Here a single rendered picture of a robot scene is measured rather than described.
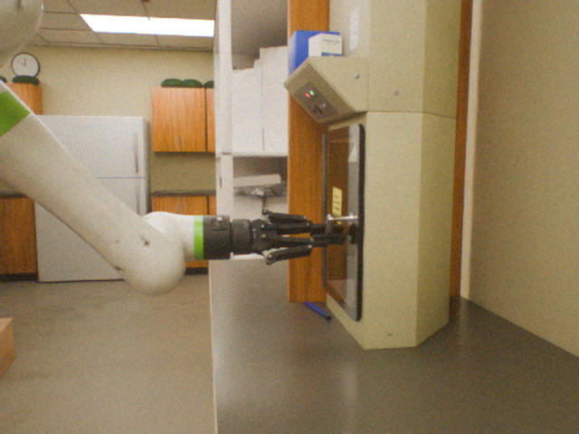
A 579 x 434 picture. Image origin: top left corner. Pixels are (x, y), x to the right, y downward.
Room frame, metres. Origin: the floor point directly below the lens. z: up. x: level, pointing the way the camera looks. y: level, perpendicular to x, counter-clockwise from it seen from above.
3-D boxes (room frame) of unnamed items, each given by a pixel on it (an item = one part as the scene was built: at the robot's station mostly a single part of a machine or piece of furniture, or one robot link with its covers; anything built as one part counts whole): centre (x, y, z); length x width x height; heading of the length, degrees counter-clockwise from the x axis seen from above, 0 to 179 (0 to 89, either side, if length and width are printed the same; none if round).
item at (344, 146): (1.15, -0.12, 1.19); 0.30 x 0.01 x 0.40; 9
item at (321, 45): (1.10, -0.08, 1.54); 0.05 x 0.05 x 0.06; 27
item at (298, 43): (1.22, -0.06, 1.56); 0.10 x 0.10 x 0.09; 9
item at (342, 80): (1.15, -0.07, 1.46); 0.32 x 0.11 x 0.10; 9
